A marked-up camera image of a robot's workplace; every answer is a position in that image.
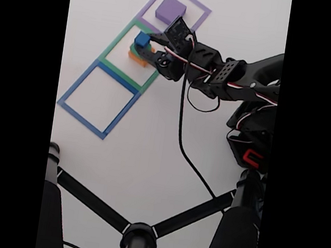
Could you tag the red table clamp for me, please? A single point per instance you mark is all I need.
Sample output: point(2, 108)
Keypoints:
point(251, 157)

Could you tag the green tape square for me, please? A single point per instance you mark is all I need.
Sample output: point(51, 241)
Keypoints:
point(115, 41)

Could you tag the orange cube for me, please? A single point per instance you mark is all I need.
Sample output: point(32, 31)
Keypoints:
point(137, 59)

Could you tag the blue tape square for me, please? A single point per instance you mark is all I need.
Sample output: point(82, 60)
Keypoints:
point(76, 85)

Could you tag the small blue cube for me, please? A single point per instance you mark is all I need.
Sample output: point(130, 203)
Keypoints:
point(141, 39)

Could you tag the large purple cube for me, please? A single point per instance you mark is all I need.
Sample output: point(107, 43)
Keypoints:
point(169, 9)

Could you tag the purple tape square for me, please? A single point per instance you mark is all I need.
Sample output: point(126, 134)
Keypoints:
point(153, 3)

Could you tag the black gripper camera board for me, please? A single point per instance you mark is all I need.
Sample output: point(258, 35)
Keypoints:
point(179, 33)

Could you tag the black tripod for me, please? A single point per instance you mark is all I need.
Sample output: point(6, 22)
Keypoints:
point(138, 243)

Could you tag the green cube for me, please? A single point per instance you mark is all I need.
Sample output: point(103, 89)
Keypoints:
point(150, 47)

